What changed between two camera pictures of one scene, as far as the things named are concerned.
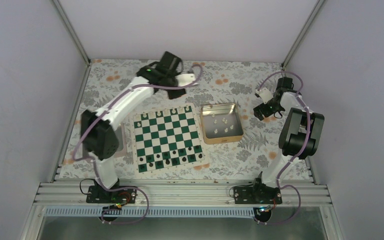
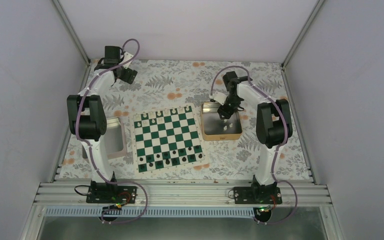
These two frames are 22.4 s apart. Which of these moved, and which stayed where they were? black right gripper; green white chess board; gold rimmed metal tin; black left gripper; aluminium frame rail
Moved: black right gripper; black left gripper
Stayed: green white chess board; aluminium frame rail; gold rimmed metal tin
